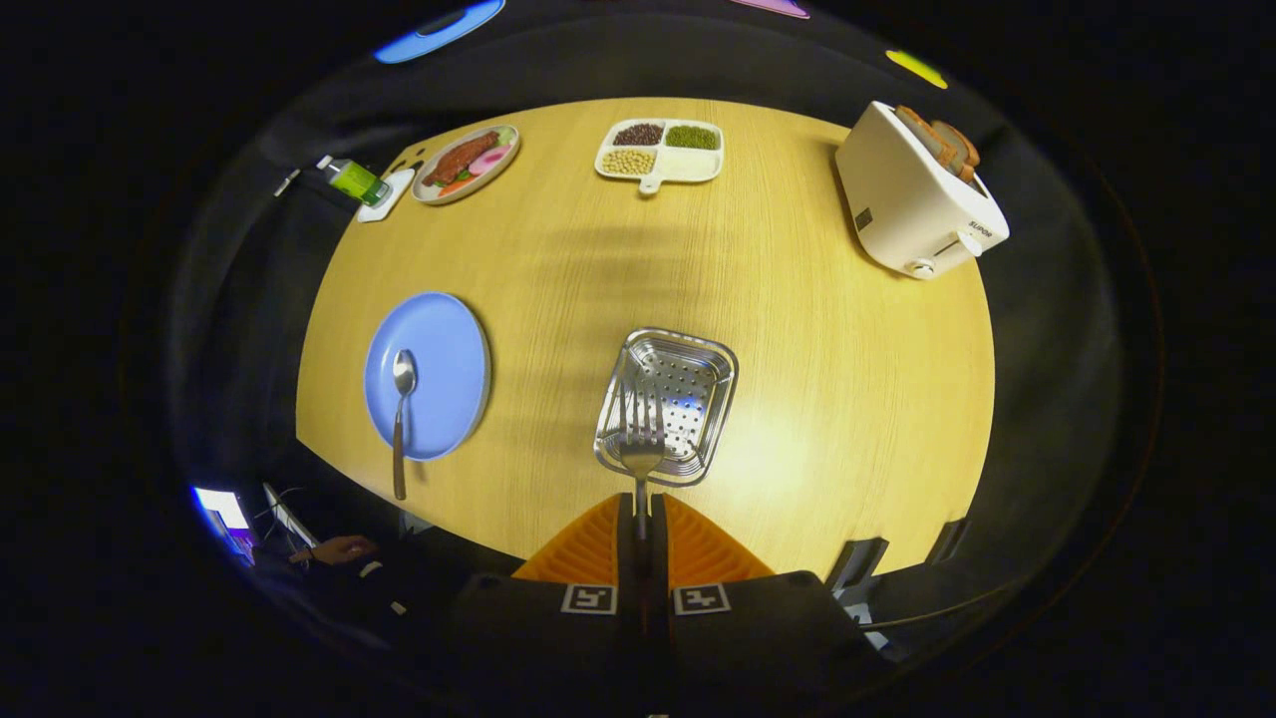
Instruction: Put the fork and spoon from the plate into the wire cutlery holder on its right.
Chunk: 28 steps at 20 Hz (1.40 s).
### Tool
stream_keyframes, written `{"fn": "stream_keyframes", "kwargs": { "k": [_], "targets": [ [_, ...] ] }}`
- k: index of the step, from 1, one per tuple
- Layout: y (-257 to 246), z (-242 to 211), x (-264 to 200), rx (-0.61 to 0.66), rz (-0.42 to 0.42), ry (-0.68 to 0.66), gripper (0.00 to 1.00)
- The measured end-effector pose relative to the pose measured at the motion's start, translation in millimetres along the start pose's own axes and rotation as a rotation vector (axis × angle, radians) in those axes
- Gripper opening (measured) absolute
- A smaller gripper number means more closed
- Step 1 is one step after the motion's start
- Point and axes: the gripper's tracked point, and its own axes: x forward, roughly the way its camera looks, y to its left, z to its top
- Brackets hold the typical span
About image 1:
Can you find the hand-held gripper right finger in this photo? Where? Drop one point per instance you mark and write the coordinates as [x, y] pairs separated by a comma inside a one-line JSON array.
[[660, 529]]

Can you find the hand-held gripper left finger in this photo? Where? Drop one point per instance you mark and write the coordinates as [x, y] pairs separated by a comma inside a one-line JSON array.
[[626, 529]]

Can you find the perforated metal basket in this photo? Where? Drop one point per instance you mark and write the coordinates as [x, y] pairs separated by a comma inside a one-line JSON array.
[[688, 389]]

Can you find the blue round plate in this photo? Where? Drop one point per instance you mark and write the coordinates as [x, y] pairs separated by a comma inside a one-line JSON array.
[[449, 349]]

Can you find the open laptop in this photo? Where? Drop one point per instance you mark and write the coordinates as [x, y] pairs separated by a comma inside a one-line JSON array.
[[289, 517]]

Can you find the white divided dish with beans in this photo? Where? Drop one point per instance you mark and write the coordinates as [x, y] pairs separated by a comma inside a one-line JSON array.
[[688, 165]]

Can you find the plate of meat and vegetables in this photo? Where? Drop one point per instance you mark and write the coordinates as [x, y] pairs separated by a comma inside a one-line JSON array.
[[464, 160]]

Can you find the lit computer monitor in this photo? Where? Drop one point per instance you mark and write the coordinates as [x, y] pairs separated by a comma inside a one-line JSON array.
[[221, 507]]

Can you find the cream white toaster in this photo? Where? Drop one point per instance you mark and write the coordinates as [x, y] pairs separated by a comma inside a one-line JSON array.
[[897, 199]]

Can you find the white square coaster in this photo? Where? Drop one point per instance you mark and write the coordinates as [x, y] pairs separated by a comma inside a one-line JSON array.
[[396, 194]]

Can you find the green drink bottle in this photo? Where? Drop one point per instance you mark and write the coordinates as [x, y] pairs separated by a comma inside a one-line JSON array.
[[357, 181]]

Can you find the toast bread slice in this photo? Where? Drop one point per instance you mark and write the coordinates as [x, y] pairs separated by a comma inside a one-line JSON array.
[[962, 148], [922, 135]]

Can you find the white cloth clip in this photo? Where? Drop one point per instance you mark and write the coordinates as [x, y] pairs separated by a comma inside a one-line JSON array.
[[286, 182]]

